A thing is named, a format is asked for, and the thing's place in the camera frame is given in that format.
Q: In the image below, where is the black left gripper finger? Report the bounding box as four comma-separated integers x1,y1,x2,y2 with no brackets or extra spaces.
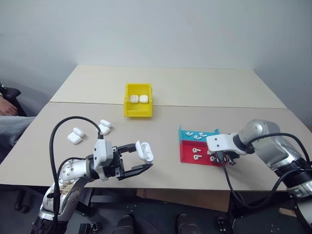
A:
118,143,137,155
117,163,154,181

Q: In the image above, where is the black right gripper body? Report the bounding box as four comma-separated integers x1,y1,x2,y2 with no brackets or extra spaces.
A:
214,150,241,163

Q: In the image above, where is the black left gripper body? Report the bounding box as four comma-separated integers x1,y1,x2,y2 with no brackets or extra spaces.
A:
104,145,127,181

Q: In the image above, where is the yellow plastic bin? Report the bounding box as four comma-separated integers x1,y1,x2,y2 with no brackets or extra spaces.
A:
124,82,154,118

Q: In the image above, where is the bystander bare hand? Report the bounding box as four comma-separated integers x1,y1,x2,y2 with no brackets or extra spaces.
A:
0,97,19,117

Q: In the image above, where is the teal plastic tray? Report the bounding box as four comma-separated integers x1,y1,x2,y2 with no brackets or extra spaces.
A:
178,125,220,142

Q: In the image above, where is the red plastic tray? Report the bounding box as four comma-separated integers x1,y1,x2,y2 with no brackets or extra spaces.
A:
179,139,226,167

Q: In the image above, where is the dark rounded shape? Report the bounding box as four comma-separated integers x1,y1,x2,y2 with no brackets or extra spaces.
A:
116,214,135,234
176,214,196,234

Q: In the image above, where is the bystander grey trouser leg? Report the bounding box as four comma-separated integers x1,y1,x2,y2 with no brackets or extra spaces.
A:
0,115,37,156

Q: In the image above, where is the person sitting at left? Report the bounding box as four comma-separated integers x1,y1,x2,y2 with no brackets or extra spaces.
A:
0,80,31,214

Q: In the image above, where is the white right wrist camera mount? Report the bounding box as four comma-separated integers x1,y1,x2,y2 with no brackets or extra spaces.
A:
206,133,236,155

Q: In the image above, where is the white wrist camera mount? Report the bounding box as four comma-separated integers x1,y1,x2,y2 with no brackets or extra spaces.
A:
93,138,114,181
206,133,236,155

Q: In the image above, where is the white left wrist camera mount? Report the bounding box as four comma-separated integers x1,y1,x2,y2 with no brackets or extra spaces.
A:
93,138,114,181

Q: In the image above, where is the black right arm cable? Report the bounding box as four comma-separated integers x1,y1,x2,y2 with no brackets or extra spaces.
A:
216,133,312,203

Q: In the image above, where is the black table frame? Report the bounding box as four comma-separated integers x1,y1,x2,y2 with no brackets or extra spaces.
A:
78,188,138,217

